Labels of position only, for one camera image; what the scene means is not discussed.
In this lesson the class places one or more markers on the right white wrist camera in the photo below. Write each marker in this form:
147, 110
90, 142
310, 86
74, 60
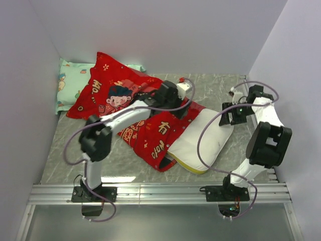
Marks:
235, 95

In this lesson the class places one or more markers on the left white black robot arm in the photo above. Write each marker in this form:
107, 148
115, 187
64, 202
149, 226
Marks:
95, 140

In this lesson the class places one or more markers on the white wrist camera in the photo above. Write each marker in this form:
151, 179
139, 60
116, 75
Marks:
184, 87
235, 95

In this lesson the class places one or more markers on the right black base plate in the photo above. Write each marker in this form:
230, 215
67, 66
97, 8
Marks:
228, 193

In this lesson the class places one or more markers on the red patterned pillowcase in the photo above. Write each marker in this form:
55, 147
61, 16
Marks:
151, 139

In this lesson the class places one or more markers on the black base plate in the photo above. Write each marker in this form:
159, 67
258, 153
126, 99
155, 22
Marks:
228, 193
93, 202

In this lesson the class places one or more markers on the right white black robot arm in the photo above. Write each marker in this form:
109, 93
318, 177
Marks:
269, 142

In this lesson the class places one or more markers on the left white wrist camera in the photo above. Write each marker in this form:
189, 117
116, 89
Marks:
184, 87

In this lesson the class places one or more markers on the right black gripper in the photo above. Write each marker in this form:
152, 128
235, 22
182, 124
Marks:
224, 118

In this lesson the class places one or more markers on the mint green cartoon pillow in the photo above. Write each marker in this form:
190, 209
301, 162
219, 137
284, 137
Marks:
70, 80

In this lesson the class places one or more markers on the aluminium front rail frame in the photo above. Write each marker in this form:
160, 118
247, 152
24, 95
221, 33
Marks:
150, 211

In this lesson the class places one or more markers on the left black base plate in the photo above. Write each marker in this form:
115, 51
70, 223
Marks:
93, 202

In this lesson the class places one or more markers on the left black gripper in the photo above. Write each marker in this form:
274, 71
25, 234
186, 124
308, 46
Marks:
181, 112

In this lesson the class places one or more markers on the cream yellow foam pillow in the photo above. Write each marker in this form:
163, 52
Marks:
184, 149

